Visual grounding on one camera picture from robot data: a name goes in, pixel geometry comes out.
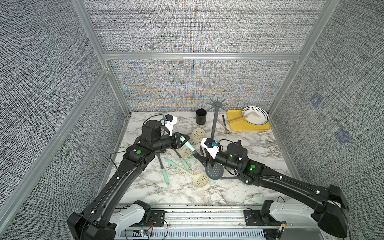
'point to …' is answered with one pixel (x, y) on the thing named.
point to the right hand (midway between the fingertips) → (198, 144)
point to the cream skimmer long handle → (201, 179)
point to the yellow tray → (241, 124)
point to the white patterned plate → (263, 116)
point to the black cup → (201, 114)
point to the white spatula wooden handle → (252, 115)
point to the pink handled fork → (226, 129)
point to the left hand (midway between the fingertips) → (191, 136)
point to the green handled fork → (223, 120)
